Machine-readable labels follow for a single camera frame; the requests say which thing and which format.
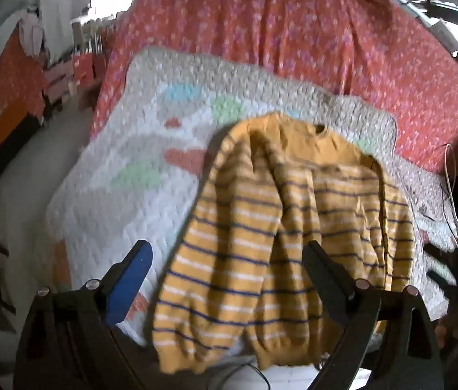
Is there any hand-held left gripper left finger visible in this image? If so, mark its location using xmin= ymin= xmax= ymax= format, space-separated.
xmin=13 ymin=240 xmax=160 ymax=390

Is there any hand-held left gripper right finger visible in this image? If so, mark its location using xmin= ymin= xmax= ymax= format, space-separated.
xmin=301 ymin=240 xmax=445 ymax=390

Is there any white cable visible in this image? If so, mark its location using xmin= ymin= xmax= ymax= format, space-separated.
xmin=442 ymin=144 xmax=458 ymax=253

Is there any red floral bedsheet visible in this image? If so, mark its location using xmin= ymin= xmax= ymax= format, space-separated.
xmin=90 ymin=0 xmax=458 ymax=175

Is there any red floral cloth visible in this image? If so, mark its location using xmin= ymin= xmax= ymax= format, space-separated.
xmin=0 ymin=28 xmax=51 ymax=131

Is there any pile of pale clothes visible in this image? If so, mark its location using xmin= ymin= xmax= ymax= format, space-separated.
xmin=0 ymin=0 xmax=48 ymax=74

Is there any yellow striped sweater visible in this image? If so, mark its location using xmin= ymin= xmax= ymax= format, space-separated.
xmin=151 ymin=111 xmax=416 ymax=374

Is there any black cable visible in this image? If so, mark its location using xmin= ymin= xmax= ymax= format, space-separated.
xmin=213 ymin=363 xmax=272 ymax=390

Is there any pink drawer unit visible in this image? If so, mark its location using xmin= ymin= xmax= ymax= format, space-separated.
xmin=44 ymin=63 xmax=77 ymax=104

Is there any white quilted heart blanket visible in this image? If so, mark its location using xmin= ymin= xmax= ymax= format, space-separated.
xmin=44 ymin=46 xmax=458 ymax=350

